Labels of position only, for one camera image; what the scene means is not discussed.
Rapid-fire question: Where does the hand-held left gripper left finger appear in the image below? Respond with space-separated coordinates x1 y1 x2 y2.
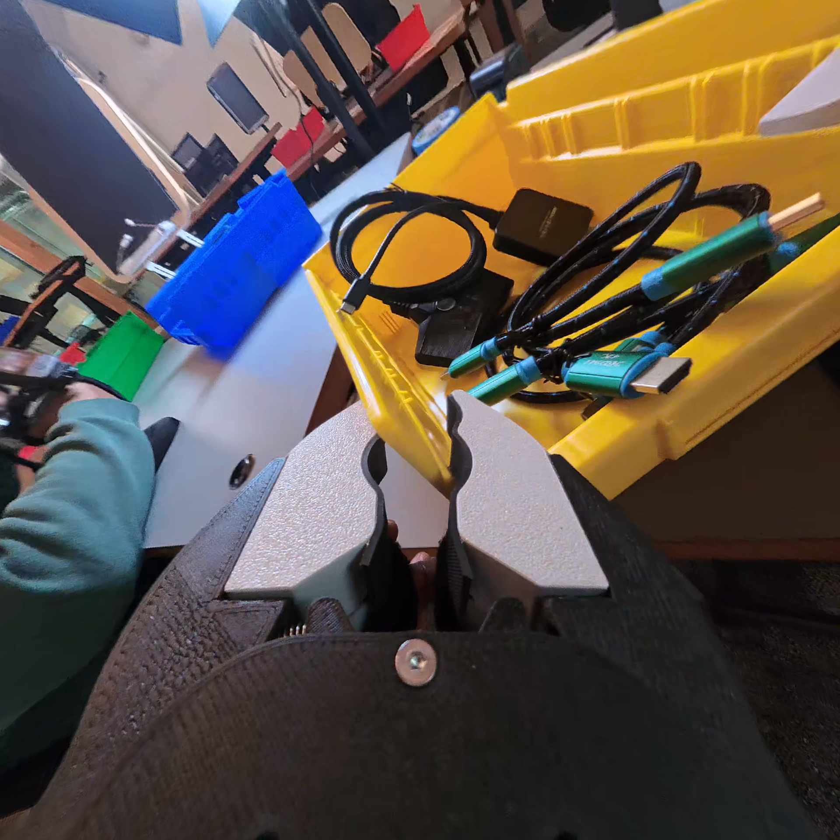
223 401 417 630

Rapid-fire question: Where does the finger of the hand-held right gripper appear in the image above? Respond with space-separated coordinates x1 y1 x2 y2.
756 61 840 139

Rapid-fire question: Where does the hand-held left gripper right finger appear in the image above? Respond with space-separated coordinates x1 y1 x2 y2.
435 391 609 630

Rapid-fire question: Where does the thin black USB cable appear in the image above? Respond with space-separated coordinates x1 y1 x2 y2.
330 189 508 318

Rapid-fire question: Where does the small black square adapter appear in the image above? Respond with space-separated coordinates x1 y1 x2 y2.
492 188 596 266

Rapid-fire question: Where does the yellow plastic bin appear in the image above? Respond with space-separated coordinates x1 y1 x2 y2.
303 0 840 501

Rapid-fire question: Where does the grey desk wooden edge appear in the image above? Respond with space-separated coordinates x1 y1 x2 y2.
131 131 454 551

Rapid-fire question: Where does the person's left hand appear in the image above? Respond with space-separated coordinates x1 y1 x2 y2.
386 520 438 630

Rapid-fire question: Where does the teal cloth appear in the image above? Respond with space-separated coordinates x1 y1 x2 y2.
0 395 157 778

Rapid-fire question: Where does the green plastic bin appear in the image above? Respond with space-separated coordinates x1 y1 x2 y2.
77 310 166 403

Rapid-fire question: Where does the blue plastic bin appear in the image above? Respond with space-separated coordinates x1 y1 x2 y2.
144 168 324 360

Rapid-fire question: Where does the small grey case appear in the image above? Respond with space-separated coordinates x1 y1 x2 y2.
468 49 527 101

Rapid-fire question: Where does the white board stand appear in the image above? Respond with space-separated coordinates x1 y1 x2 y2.
115 215 206 281

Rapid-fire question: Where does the blue tape roll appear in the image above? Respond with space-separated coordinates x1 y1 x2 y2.
411 107 462 150

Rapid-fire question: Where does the red plastic bin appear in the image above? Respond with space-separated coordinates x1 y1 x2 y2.
376 4 432 71
270 107 328 169

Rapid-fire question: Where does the small grey monitor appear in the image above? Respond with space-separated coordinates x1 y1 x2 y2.
205 61 271 137

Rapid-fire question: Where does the tan chair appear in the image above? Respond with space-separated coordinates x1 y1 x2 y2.
282 2 374 107

